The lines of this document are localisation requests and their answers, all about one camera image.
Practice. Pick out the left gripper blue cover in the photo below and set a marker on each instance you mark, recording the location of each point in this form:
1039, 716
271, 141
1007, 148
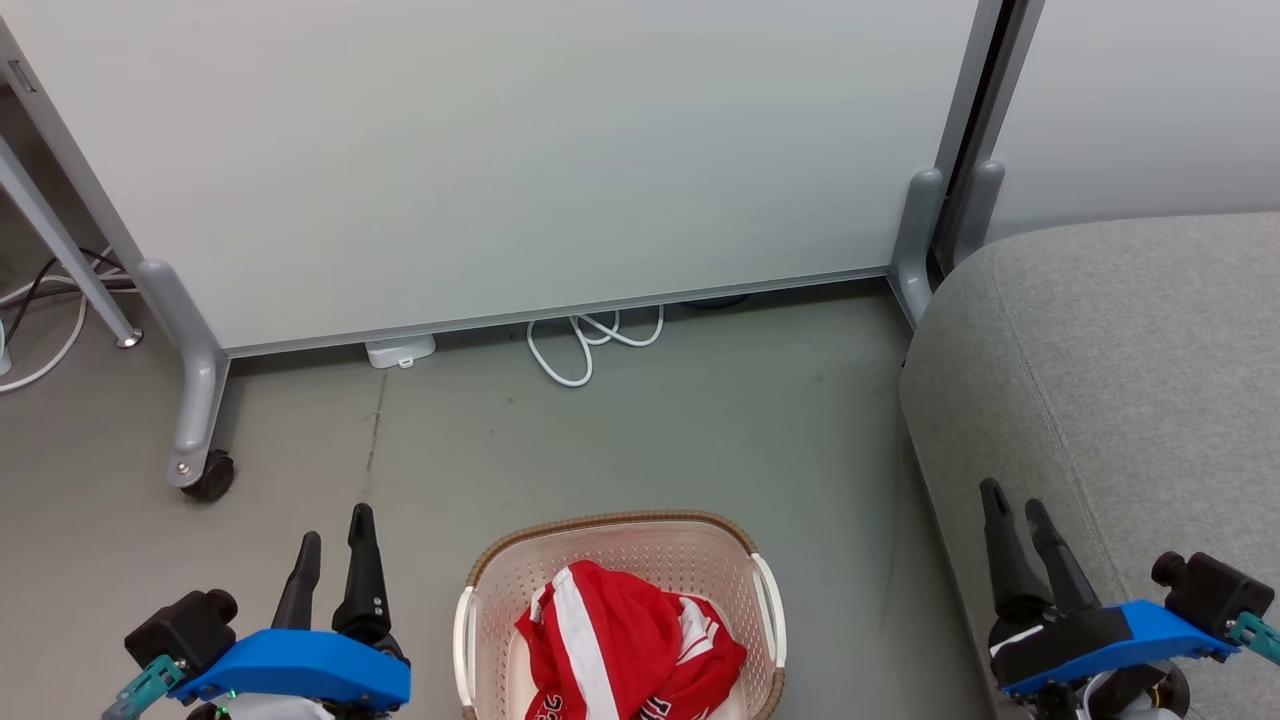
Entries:
300, 665

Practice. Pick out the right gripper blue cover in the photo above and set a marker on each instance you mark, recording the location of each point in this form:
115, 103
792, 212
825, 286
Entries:
1090, 645

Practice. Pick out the red and white garment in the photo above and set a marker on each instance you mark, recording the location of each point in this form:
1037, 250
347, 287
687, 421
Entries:
590, 640

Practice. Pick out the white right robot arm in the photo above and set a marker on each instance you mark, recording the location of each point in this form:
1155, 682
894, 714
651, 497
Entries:
1120, 695

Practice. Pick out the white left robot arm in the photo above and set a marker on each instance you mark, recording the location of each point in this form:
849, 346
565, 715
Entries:
275, 710

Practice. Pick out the grey fabric sofa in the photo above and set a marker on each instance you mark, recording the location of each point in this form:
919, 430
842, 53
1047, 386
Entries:
1120, 380

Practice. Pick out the black caster wheel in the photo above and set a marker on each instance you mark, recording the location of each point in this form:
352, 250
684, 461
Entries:
212, 476

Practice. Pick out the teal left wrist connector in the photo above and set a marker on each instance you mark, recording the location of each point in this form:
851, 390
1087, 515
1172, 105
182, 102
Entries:
145, 685

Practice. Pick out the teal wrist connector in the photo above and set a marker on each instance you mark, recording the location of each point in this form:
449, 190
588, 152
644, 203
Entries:
145, 685
1258, 635

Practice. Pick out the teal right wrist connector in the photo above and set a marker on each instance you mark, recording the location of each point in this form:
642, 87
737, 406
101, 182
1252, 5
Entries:
1258, 635

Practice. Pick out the grey partition foot with caster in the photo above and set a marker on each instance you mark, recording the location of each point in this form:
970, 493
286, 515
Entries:
195, 390

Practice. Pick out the white power adapter box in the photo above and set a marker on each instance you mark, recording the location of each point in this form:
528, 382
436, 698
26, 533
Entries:
400, 350

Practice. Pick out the cream perforated laundry basket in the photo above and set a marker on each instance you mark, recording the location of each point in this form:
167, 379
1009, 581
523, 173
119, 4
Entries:
640, 550

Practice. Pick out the grey metal table leg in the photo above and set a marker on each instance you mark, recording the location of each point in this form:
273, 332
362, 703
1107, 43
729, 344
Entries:
60, 240

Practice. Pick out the large white partition panel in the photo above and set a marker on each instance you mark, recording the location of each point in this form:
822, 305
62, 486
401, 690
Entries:
500, 160

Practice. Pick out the narrow white partition panel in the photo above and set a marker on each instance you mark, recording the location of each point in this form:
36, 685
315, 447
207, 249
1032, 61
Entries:
1150, 100

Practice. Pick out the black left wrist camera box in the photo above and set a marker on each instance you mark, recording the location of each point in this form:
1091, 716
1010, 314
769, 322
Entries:
180, 628

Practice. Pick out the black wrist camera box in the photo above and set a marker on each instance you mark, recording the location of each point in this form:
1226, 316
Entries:
1215, 590
180, 628

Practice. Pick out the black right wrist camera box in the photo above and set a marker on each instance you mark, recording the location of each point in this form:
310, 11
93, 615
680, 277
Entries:
1215, 590

